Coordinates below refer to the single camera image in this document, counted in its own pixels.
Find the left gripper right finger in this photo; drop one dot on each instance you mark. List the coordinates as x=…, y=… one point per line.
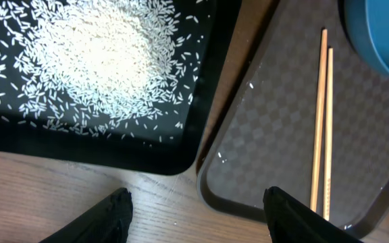
x=290, y=221

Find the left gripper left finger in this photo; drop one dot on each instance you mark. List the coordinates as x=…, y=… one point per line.
x=106, y=222

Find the pile of white rice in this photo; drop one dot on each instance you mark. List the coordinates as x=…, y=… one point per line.
x=114, y=70

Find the brown serving tray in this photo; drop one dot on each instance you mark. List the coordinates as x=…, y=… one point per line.
x=267, y=136

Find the black tray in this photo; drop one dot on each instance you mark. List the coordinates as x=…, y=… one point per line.
x=165, y=144

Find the upper wooden chopstick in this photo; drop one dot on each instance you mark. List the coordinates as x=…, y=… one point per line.
x=320, y=101

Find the wooden chopstick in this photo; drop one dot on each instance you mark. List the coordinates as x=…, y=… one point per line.
x=328, y=137
x=320, y=101

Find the lower wooden chopstick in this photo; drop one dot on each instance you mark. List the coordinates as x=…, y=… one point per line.
x=328, y=137

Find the dark blue plate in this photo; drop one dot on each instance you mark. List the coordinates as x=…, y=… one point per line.
x=367, y=27

